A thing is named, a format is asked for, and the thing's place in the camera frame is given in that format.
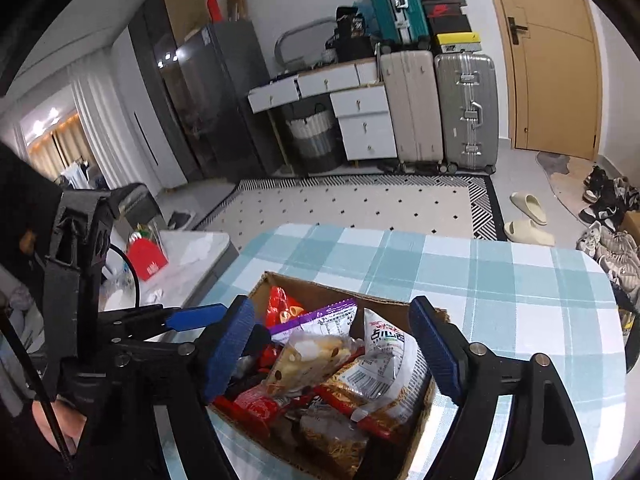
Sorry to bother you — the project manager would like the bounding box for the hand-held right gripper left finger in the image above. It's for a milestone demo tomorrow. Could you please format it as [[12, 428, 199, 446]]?
[[80, 295, 273, 480]]

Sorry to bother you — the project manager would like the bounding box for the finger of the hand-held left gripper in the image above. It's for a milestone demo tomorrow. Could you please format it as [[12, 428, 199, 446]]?
[[100, 332, 198, 361], [97, 304, 228, 333]]

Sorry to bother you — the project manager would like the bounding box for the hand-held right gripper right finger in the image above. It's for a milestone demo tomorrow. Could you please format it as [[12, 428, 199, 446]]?
[[357, 296, 596, 480]]

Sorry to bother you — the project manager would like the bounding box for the red white noodle snack packet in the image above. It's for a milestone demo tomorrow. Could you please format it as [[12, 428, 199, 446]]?
[[299, 400, 372, 478], [345, 307, 433, 433]]

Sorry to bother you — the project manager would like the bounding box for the red barcode snack packet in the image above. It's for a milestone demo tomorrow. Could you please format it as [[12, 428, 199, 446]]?
[[215, 385, 286, 433]]

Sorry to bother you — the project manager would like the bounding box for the red cone chip packet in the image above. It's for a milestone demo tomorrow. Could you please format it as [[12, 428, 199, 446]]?
[[267, 286, 306, 331]]

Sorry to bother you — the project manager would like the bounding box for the clear cream biscuit packet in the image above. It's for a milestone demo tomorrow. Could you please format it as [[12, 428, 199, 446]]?
[[262, 330, 366, 396]]

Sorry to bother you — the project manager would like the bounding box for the brown cardboard box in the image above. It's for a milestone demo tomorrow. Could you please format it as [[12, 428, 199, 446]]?
[[210, 271, 451, 480]]

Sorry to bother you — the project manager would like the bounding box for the silver purple snack packet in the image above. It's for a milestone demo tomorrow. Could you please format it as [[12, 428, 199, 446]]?
[[270, 297, 358, 346]]

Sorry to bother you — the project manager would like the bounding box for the person's left hand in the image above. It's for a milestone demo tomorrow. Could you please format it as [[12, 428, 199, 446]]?
[[31, 397, 88, 456]]

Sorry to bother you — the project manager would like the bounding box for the grey side table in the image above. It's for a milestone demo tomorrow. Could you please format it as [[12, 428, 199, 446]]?
[[97, 230, 240, 321]]

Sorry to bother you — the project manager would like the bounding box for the beige curtain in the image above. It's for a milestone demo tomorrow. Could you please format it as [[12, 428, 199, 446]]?
[[27, 115, 93, 181]]

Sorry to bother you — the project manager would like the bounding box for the white curtain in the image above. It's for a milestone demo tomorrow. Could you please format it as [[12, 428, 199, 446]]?
[[70, 60, 132, 191]]

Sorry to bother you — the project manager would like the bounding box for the beige slipper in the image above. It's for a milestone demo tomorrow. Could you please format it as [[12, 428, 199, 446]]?
[[510, 191, 548, 225], [503, 219, 556, 247]]

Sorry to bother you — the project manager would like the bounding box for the patterned rug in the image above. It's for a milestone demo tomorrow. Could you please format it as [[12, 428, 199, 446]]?
[[192, 174, 508, 241]]

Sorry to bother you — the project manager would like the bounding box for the dark tall cabinet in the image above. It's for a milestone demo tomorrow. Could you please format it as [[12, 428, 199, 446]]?
[[127, 0, 201, 188]]

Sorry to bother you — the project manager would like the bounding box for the dark grey fridge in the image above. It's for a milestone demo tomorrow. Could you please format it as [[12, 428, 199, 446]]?
[[160, 20, 281, 183]]

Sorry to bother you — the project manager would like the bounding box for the pile of grey sneakers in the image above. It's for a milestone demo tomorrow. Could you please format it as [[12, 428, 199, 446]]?
[[575, 220, 640, 292]]

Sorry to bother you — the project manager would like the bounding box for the grey white laundry basket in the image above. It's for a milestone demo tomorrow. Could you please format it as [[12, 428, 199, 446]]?
[[285, 104, 343, 173]]

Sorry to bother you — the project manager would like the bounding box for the grey door mat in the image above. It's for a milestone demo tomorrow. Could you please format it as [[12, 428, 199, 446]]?
[[536, 151, 601, 211]]

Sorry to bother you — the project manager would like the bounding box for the pile of dark sneakers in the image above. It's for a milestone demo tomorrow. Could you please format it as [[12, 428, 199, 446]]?
[[579, 165, 640, 226]]

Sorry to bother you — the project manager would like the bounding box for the white drawer desk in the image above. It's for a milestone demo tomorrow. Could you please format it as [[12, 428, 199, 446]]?
[[247, 57, 398, 161]]

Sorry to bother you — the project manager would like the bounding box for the small cardboard box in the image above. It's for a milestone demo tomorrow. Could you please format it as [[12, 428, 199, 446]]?
[[622, 210, 640, 246]]

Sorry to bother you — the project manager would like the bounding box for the beige suitcase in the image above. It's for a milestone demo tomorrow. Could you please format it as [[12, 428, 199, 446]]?
[[379, 50, 446, 168]]

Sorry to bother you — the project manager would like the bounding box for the silver suitcase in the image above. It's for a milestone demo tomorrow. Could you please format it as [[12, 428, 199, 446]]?
[[434, 52, 500, 173]]

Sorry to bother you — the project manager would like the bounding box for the flat cardboard panel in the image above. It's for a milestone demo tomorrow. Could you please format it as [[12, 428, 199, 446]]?
[[160, 0, 211, 43]]

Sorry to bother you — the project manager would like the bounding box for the wooden door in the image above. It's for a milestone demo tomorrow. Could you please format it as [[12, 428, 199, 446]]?
[[482, 0, 603, 161]]

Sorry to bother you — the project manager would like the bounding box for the black bag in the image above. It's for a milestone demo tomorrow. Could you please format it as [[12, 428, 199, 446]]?
[[334, 6, 377, 61]]

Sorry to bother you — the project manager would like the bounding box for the plain black shoe box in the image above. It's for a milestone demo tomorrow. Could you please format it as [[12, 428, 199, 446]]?
[[427, 16, 473, 36]]

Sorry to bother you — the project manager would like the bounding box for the black red logo shoe box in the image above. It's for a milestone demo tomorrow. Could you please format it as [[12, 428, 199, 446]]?
[[422, 2, 469, 19]]

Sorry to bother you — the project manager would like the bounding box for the teal suitcase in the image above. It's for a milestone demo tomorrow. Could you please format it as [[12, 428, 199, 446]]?
[[360, 0, 431, 46]]

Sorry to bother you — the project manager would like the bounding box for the black cable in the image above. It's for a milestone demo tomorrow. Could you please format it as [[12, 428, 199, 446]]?
[[107, 242, 142, 311]]

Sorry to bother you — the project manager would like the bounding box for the arched metal frame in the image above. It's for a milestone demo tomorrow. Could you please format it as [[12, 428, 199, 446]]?
[[274, 17, 338, 68]]

